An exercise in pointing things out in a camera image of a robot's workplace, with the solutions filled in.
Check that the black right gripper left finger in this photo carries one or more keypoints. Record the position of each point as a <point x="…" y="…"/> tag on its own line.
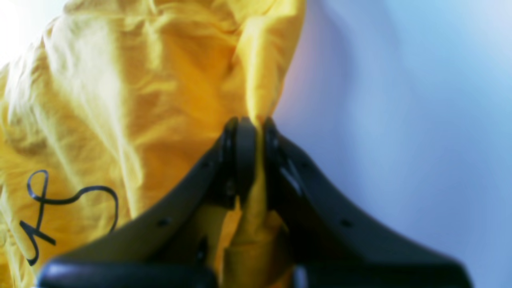
<point x="173" y="244"/>

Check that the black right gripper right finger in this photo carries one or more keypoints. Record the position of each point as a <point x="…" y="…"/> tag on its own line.
<point x="334" y="243"/>

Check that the orange T-shirt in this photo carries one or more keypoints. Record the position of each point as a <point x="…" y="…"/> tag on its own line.
<point x="111" y="106"/>

